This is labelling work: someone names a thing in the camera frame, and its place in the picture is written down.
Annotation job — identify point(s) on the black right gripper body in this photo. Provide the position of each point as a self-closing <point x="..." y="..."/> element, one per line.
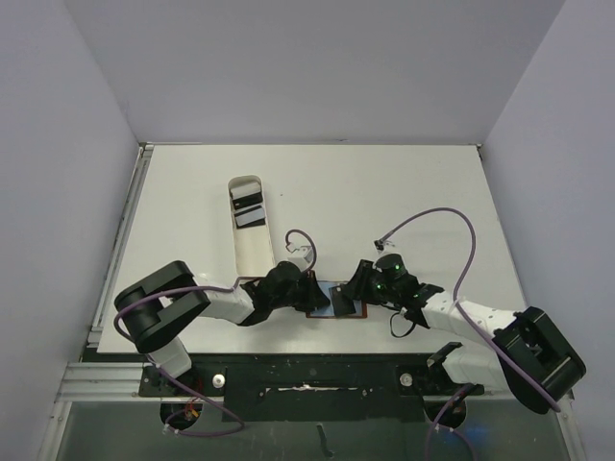
<point x="362" y="279"/>

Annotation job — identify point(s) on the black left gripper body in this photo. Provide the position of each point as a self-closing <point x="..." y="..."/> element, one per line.
<point x="298" y="296"/>

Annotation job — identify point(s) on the brown leather card holder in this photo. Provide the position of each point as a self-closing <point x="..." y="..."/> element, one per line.
<point x="326" y="313"/>

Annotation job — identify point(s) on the grey card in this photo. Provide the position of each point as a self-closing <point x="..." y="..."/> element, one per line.
<point x="250" y="217"/>

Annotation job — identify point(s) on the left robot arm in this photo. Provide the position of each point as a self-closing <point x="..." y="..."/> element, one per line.
<point x="152" y="312"/>

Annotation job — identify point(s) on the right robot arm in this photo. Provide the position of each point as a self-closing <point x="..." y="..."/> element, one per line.
<point x="521" y="352"/>

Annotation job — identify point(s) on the black card upper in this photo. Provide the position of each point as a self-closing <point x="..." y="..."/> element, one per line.
<point x="247" y="201"/>

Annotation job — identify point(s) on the white card stack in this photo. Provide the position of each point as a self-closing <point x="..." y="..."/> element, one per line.
<point x="244" y="189"/>

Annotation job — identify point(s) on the white oblong tray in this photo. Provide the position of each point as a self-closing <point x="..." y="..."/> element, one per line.
<point x="253" y="250"/>

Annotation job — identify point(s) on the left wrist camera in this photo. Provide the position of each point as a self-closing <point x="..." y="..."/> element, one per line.
<point x="302" y="257"/>

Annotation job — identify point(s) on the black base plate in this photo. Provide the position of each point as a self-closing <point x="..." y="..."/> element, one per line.
<point x="310" y="388"/>

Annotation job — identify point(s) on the aluminium rail frame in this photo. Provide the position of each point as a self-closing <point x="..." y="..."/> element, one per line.
<point x="90" y="380"/>

